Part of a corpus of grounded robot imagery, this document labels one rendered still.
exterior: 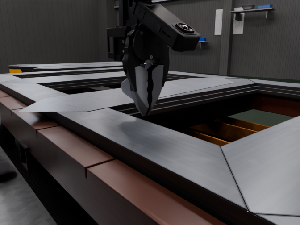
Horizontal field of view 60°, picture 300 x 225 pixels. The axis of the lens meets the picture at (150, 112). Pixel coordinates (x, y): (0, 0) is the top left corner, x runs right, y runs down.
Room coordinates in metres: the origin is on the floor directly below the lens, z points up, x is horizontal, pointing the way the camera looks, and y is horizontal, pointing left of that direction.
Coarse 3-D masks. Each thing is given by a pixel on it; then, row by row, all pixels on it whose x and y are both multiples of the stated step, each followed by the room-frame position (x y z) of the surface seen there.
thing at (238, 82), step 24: (72, 72) 1.27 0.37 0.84; (96, 72) 1.34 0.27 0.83; (24, 96) 0.62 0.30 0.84; (168, 96) 0.61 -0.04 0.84; (192, 96) 0.65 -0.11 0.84; (216, 96) 0.70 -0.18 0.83; (288, 96) 0.75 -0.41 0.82; (96, 144) 0.34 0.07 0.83; (144, 168) 0.26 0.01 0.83; (192, 192) 0.21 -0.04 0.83; (240, 192) 0.19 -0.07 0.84; (216, 216) 0.19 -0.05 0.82; (240, 216) 0.17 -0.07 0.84
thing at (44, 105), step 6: (36, 102) 0.54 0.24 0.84; (42, 102) 0.54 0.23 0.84; (48, 102) 0.54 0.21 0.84; (54, 102) 0.54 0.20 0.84; (36, 108) 0.48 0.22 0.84; (42, 108) 0.48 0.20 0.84; (48, 108) 0.48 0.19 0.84; (54, 108) 0.48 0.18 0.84; (60, 108) 0.48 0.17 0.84; (66, 108) 0.48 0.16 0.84; (72, 108) 0.48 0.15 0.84; (78, 108) 0.48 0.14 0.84
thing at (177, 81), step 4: (176, 80) 0.91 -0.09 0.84; (180, 80) 0.91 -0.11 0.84; (184, 84) 0.81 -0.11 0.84; (188, 84) 0.81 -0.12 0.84; (192, 84) 0.81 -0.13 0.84; (196, 84) 0.81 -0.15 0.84; (200, 84) 0.81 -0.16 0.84; (204, 84) 0.81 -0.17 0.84; (208, 84) 0.81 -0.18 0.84; (212, 84) 0.81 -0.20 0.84; (216, 84) 0.81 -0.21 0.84
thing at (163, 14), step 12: (144, 12) 0.42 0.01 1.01; (156, 12) 0.41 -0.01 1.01; (168, 12) 0.43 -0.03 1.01; (144, 24) 0.42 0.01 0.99; (156, 24) 0.39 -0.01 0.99; (168, 24) 0.38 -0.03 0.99; (180, 24) 0.39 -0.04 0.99; (168, 36) 0.38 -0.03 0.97; (180, 36) 0.36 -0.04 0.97; (192, 36) 0.37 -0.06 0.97; (180, 48) 0.37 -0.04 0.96; (192, 48) 0.38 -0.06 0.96
